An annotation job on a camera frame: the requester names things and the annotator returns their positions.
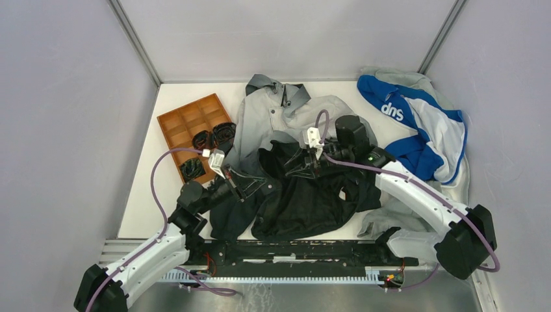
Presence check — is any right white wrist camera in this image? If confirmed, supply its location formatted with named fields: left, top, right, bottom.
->
left=302, top=127, right=324, bottom=160

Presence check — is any orange compartment tray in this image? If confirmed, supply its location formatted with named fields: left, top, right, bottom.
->
left=157, top=94, right=232, bottom=183

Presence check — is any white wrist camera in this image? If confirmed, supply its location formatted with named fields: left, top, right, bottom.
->
left=201, top=149, right=225, bottom=179
left=302, top=127, right=324, bottom=160

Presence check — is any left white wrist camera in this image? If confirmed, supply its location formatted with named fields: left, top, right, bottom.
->
left=201, top=149, right=225, bottom=179

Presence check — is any blue white jacket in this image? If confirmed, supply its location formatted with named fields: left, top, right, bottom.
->
left=357, top=75, right=468, bottom=185

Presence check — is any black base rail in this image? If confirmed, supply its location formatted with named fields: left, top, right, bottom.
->
left=184, top=240, right=419, bottom=278

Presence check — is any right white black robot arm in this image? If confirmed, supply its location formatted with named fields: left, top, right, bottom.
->
left=283, top=115, right=501, bottom=280

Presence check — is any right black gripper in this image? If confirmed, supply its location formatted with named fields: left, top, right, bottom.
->
left=285, top=143, right=352, bottom=180

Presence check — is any white slotted cable duct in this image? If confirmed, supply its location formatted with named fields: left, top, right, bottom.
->
left=160, top=264, right=383, bottom=285

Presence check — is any grey black zip jacket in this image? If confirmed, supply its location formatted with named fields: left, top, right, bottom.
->
left=210, top=74, right=381, bottom=241

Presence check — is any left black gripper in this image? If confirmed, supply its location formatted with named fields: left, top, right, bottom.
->
left=197, top=163, right=268, bottom=215

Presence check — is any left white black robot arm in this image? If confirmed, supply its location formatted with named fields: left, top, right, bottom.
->
left=73, top=166, right=275, bottom=311

